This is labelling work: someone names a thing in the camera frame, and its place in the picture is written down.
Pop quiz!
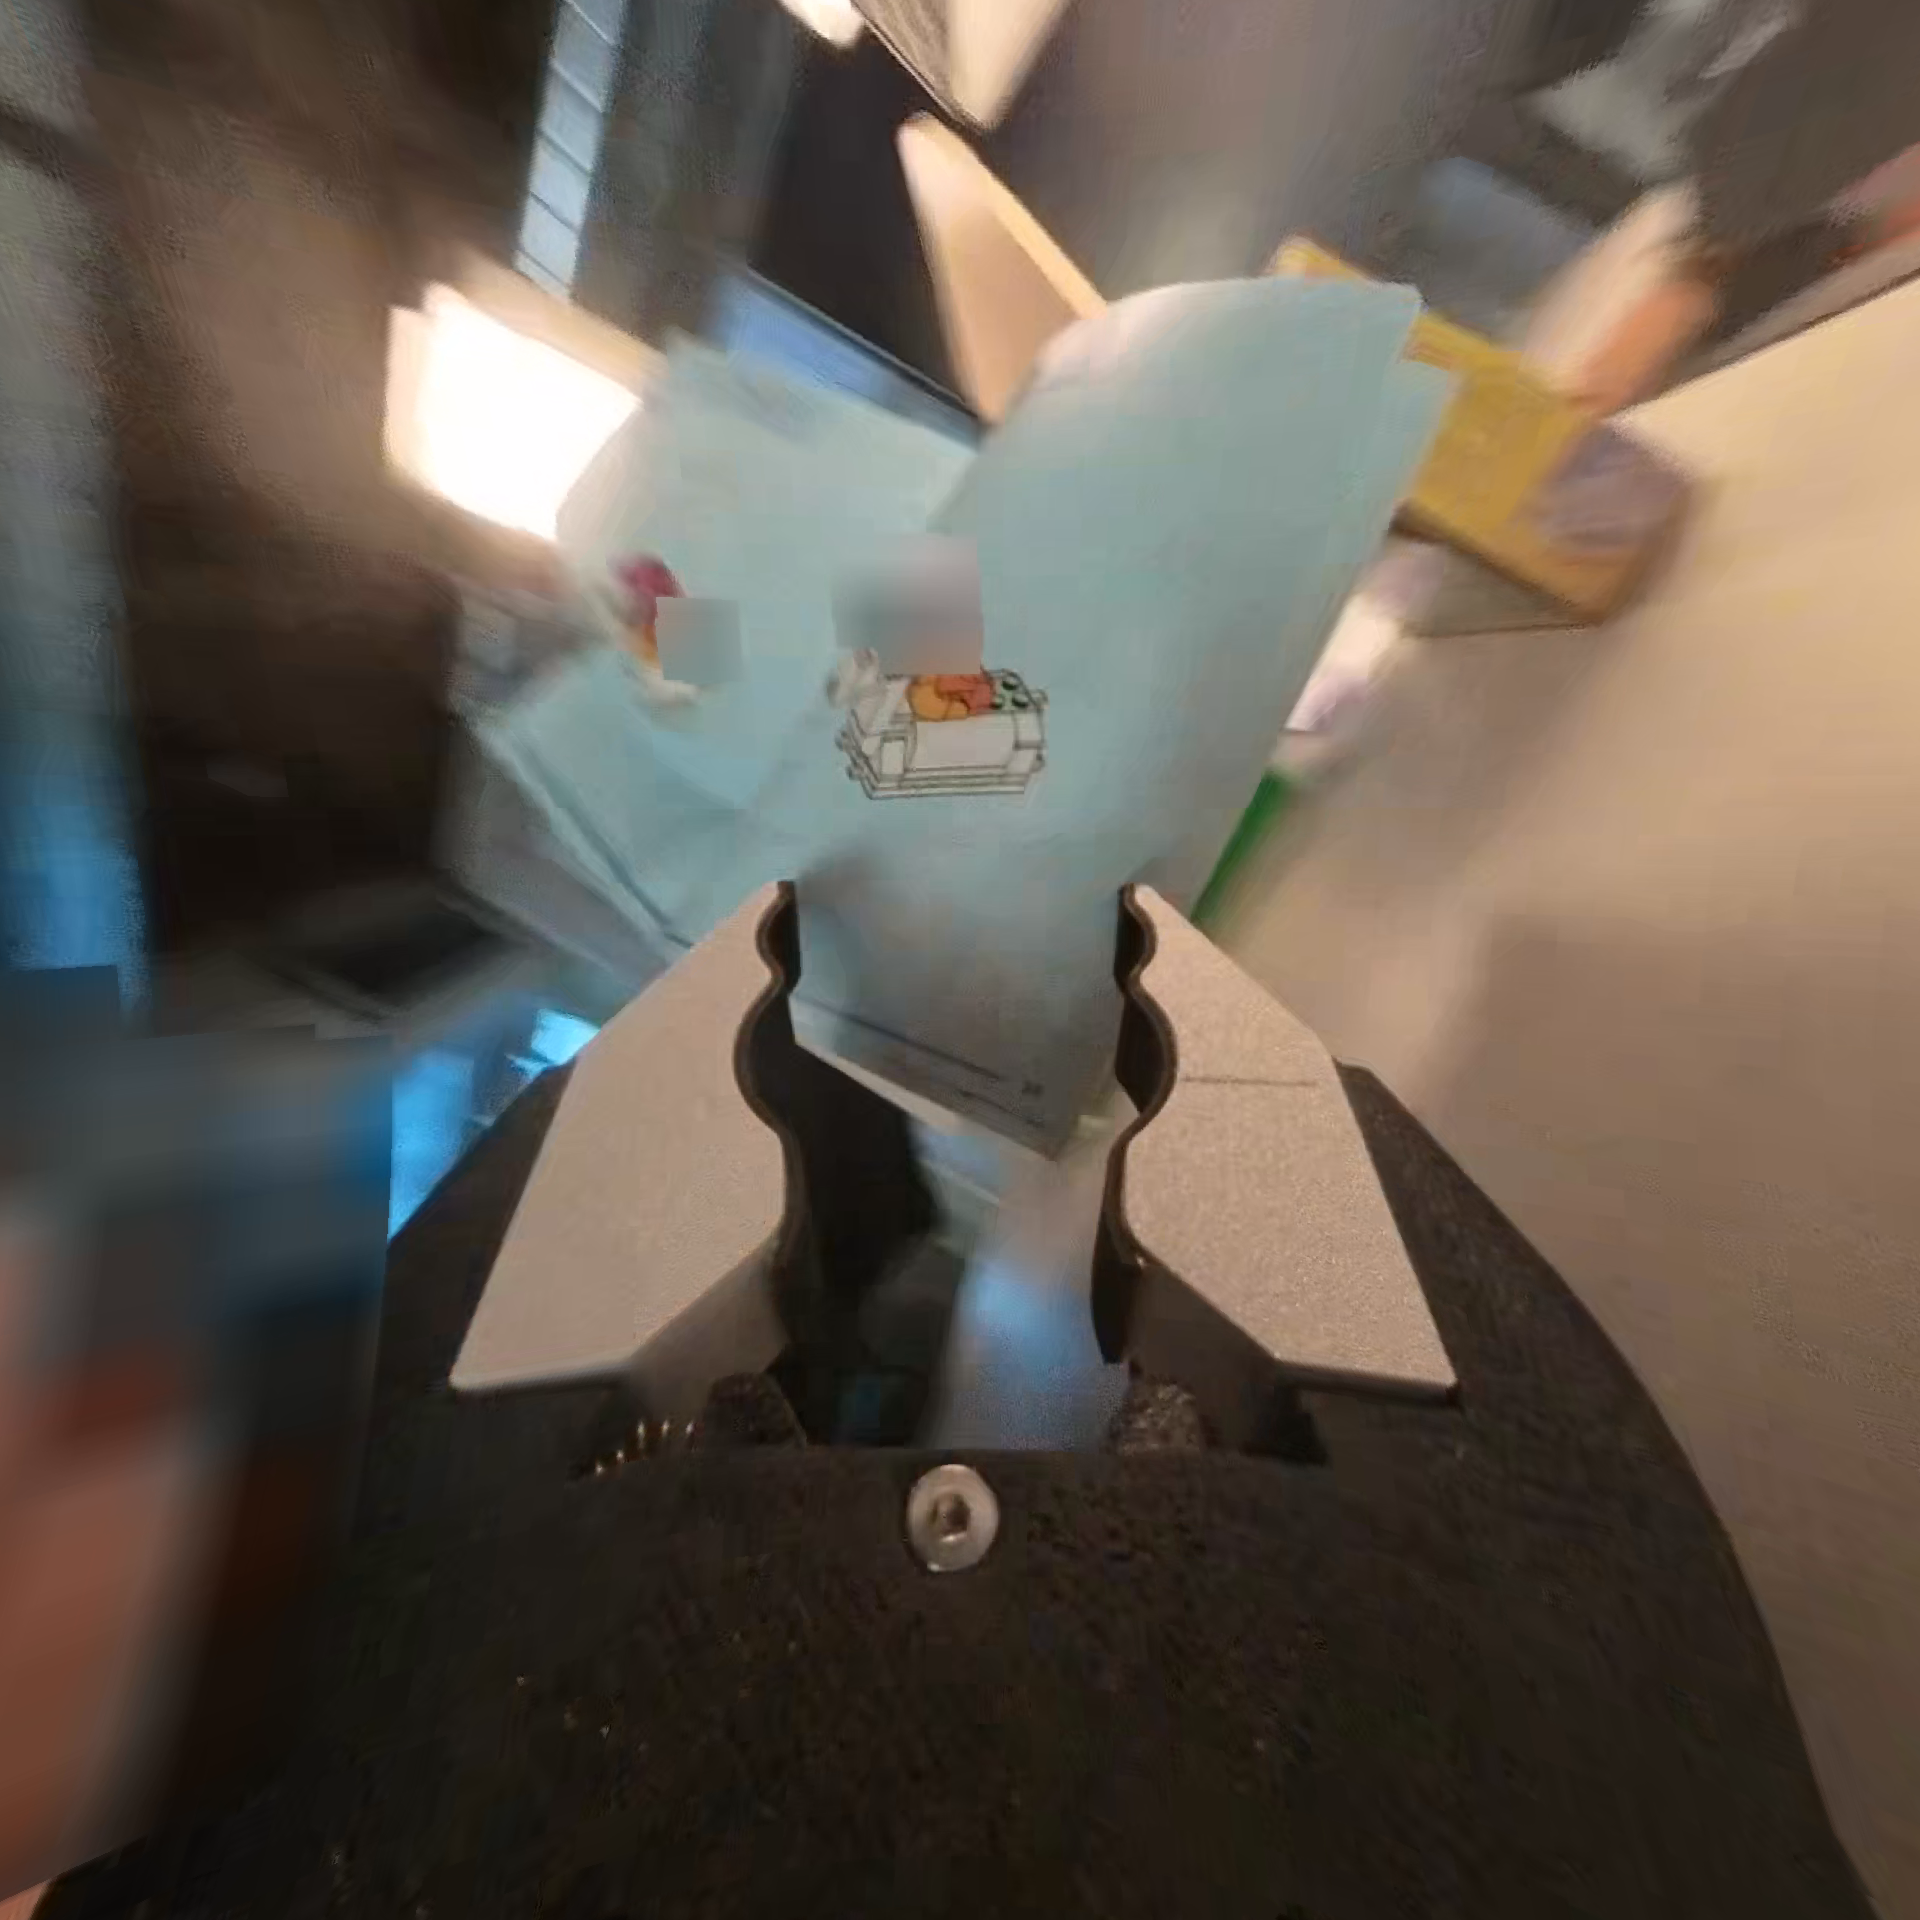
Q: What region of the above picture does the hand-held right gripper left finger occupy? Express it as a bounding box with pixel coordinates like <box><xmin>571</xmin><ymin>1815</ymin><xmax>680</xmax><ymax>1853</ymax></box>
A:
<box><xmin>447</xmin><ymin>879</ymin><xmax>800</xmax><ymax>1400</ymax></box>

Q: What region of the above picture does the ceiling light panel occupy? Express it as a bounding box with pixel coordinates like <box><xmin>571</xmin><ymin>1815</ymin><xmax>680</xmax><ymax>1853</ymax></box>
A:
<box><xmin>379</xmin><ymin>288</ymin><xmax>649</xmax><ymax>544</ymax></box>

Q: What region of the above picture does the green plastic object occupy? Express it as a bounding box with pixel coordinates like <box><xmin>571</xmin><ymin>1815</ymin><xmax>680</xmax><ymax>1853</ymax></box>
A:
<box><xmin>1188</xmin><ymin>768</ymin><xmax>1295</xmax><ymax>935</ymax></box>

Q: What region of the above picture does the yellow toy brick box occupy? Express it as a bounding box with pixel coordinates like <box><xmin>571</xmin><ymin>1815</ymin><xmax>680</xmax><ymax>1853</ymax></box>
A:
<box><xmin>1271</xmin><ymin>238</ymin><xmax>1693</xmax><ymax>620</ymax></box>

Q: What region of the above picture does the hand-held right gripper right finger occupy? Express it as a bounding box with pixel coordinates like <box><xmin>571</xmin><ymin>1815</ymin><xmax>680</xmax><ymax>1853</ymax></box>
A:
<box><xmin>1092</xmin><ymin>883</ymin><xmax>1461</xmax><ymax>1407</ymax></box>

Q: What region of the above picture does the light blue instruction booklet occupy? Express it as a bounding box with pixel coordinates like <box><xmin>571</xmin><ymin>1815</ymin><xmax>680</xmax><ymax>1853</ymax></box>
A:
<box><xmin>477</xmin><ymin>277</ymin><xmax>1461</xmax><ymax>1160</ymax></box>

